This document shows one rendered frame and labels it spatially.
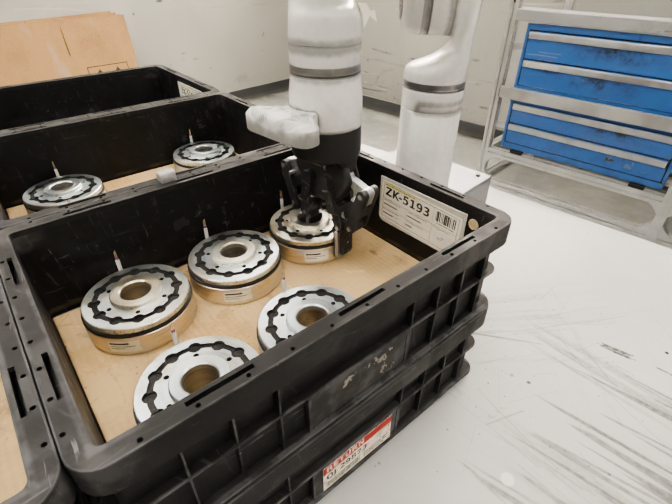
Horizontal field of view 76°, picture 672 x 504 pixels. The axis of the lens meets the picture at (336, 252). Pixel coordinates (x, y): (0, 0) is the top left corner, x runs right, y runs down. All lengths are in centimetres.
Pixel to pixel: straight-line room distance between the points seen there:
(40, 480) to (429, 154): 60
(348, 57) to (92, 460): 36
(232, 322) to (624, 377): 49
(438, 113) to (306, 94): 29
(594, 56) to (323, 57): 186
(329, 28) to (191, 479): 36
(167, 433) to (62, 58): 327
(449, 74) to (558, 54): 161
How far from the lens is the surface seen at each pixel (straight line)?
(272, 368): 28
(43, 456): 29
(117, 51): 356
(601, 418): 61
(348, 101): 44
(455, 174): 83
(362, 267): 52
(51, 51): 344
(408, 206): 52
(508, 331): 67
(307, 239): 51
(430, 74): 66
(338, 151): 45
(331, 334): 30
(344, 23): 42
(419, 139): 69
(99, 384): 45
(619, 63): 219
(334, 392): 36
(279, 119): 42
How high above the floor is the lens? 114
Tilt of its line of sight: 35 degrees down
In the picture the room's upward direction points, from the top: straight up
